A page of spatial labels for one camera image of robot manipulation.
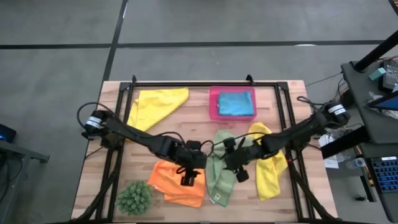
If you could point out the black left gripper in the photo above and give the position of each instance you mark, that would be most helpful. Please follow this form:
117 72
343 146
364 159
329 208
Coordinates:
186 155

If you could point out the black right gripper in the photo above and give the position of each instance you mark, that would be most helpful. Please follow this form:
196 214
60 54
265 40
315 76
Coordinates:
245 154

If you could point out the green microfiber towel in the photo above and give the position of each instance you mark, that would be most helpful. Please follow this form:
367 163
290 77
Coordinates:
220 183

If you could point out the white card towel tag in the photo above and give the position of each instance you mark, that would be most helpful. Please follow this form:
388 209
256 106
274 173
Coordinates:
152 187
217 197

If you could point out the orange microfiber towel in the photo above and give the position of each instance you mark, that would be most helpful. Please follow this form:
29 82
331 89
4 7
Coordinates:
168 186

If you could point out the blue microfiber towel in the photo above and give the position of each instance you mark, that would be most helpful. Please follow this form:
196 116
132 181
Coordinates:
235 103

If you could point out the yellow microfiber towel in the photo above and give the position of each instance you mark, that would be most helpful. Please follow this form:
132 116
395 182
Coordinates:
270 177
155 105

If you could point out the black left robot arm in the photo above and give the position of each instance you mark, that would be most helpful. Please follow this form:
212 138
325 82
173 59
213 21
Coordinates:
140 138

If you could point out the pink plastic tray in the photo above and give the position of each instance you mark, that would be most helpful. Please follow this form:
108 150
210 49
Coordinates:
213 102

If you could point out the green artificial plant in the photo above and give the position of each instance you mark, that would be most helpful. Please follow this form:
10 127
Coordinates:
135 198

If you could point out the black low desk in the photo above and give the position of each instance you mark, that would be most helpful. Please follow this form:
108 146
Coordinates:
342 144

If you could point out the clear plastic bottle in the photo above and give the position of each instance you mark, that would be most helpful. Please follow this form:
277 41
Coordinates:
357 162

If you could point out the small black floor object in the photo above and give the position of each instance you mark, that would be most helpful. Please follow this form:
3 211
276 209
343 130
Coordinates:
360 198

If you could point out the black side desk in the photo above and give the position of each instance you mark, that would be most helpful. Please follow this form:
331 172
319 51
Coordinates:
357 93

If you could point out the keyboard with blue keys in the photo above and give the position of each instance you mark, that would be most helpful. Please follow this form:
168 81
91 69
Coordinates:
385 174

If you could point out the dark tablet screen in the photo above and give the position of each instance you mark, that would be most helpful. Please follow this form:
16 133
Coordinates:
385 102

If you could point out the grey metal cart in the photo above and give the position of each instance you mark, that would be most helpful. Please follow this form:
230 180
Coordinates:
31 154

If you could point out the small teal box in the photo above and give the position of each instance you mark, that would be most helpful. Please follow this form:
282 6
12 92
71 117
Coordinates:
377 74

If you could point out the black slanted pole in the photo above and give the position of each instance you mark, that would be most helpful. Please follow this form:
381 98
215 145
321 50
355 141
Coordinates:
376 53

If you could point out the black electronics box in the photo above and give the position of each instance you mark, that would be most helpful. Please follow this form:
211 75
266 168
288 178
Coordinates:
391 76

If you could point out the blue-lit black device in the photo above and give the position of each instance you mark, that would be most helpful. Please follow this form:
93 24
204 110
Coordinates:
6 133

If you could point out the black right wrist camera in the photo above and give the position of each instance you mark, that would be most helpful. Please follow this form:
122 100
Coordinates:
242 175

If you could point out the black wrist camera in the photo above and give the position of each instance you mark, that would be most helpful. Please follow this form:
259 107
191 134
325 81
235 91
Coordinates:
242 175
188 181

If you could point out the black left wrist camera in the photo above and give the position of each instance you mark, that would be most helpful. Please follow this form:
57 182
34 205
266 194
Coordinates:
188 181

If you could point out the black metal rig frame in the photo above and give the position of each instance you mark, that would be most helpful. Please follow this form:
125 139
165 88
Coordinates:
202 84

